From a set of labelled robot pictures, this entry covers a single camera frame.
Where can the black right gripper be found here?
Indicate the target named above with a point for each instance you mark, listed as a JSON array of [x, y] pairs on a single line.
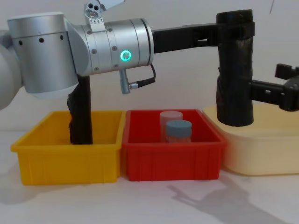
[[292, 95]]

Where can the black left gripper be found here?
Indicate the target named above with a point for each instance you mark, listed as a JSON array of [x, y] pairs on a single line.
[[170, 39]]

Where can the thick black cylinder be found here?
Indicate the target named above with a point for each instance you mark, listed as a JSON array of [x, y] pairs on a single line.
[[236, 70]]

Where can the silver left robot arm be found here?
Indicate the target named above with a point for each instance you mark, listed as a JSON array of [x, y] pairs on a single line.
[[46, 58]]

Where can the cream plastic bin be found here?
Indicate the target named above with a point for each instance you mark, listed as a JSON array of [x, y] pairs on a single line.
[[257, 151]]

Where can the clear jar with white lid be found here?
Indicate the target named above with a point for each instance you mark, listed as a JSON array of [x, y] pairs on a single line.
[[170, 116]]

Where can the clear jar with grey lid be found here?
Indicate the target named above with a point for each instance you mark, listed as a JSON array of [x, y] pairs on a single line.
[[178, 130]]

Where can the red plastic bin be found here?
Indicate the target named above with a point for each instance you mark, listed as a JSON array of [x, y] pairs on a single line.
[[168, 161]]

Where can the slim black wrapped cylinder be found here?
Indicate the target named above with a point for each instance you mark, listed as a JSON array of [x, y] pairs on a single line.
[[81, 116]]

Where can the white table cloth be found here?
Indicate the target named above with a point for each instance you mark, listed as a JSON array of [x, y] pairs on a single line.
[[140, 205]]

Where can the yellow plastic bin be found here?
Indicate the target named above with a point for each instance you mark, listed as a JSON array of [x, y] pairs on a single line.
[[58, 163]]

